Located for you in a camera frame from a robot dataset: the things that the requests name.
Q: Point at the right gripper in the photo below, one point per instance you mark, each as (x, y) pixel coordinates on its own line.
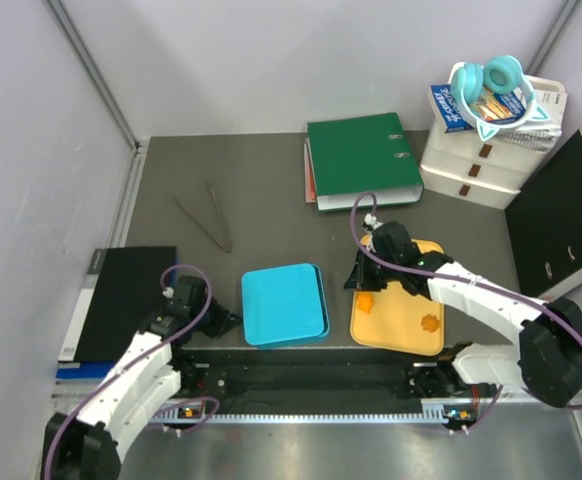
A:
(360, 273)

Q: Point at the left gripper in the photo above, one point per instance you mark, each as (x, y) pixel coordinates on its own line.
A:
(223, 321)

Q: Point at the black notebook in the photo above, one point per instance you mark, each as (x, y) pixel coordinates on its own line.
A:
(120, 289)

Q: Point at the yellow plastic tray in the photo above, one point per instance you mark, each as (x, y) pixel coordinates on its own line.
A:
(395, 323)

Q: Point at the black ring binder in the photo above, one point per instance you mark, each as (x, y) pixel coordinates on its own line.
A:
(545, 225)

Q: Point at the blue tin lid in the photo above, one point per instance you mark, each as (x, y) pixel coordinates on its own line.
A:
(263, 295)

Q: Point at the green ring binder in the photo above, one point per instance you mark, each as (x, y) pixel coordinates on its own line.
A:
(369, 153)

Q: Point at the spiral notebook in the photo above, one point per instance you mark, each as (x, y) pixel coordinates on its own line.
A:
(542, 140)

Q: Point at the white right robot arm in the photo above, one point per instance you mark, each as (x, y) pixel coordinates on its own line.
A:
(544, 352)

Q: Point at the white drawer unit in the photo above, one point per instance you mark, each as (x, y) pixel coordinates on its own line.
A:
(489, 173)

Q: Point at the orange fish shaped cookie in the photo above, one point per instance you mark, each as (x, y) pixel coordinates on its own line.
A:
(364, 302)

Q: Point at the red folder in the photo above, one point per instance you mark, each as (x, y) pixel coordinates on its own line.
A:
(310, 191)

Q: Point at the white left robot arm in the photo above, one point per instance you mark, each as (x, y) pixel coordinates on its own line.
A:
(92, 440)

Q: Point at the orange flower shaped cookie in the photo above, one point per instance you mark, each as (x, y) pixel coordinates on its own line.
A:
(430, 323)

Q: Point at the blue white book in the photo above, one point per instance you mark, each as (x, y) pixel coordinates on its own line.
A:
(493, 108)

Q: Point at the teal cat ear headphones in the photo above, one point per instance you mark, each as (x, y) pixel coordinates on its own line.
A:
(503, 77)

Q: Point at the blue cookie tin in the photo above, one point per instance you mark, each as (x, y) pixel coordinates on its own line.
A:
(306, 319)

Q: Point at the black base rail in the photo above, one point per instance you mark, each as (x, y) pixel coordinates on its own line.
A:
(311, 381)

